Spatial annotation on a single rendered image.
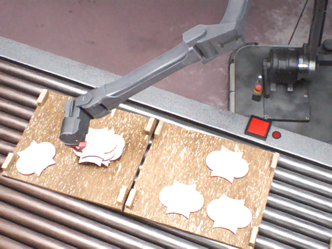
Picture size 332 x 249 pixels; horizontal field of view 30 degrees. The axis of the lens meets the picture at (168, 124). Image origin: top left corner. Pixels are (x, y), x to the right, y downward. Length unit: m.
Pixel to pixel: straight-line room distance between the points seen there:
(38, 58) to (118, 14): 1.42
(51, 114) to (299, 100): 1.34
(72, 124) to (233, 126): 0.59
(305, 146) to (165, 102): 0.50
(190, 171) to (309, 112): 1.12
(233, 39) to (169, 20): 1.95
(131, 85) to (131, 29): 1.85
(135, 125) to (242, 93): 1.05
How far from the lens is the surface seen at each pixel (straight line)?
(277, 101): 2.98
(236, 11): 1.71
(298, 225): 1.95
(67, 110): 1.82
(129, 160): 1.99
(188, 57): 1.70
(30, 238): 1.94
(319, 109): 3.02
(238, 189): 1.95
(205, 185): 1.95
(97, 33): 3.58
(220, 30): 1.67
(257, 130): 2.08
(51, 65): 2.28
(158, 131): 2.02
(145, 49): 3.48
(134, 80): 1.74
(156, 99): 2.15
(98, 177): 1.98
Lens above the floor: 2.67
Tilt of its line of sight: 57 degrees down
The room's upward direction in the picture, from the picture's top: 1 degrees counter-clockwise
